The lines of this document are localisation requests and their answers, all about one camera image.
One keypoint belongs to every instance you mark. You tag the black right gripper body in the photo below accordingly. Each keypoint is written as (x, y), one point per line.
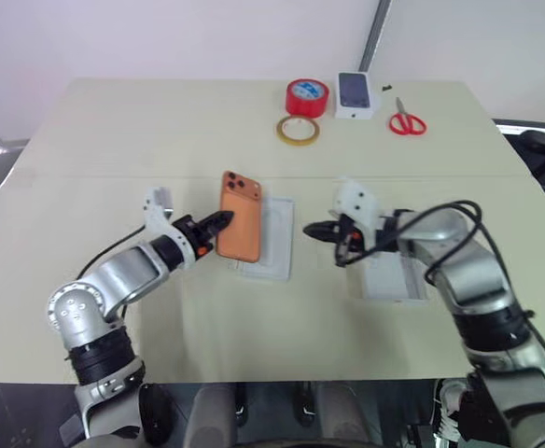
(351, 235)

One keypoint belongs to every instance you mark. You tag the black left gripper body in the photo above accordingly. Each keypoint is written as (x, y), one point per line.
(192, 235)

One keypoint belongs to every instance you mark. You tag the orange smartphone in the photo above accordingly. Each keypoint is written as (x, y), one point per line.
(240, 224)

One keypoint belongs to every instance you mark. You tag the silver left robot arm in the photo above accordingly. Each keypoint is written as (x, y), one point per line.
(114, 275)

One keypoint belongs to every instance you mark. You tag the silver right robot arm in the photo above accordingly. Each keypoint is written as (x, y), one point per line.
(468, 270)

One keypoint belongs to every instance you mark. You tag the white phone box base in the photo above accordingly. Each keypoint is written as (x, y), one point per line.
(279, 233)

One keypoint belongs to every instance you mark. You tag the white phone box lid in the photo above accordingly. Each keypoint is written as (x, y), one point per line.
(387, 282)

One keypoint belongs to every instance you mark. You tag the white box with phone print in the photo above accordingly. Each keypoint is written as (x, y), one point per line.
(355, 95)

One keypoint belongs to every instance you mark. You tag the yellow clear tape roll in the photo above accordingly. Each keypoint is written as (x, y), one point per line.
(282, 133)

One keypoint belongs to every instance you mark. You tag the red tape roll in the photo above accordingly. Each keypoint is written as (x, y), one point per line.
(306, 95)

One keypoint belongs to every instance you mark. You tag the grey rounded robot leg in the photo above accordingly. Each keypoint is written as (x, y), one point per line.
(209, 415)
(342, 415)

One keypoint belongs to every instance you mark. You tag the black rounded hip cover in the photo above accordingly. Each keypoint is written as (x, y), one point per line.
(157, 413)

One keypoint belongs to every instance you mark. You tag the white sneaker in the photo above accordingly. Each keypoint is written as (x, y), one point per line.
(446, 406)

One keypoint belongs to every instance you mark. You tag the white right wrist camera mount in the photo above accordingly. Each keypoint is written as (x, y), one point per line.
(360, 200)

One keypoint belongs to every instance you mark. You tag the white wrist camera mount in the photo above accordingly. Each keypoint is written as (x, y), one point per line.
(157, 212)
(360, 200)

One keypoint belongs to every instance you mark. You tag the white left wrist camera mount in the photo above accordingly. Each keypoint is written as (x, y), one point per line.
(157, 212)

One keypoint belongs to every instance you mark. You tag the grey wall pillar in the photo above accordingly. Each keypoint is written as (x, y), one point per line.
(375, 37)

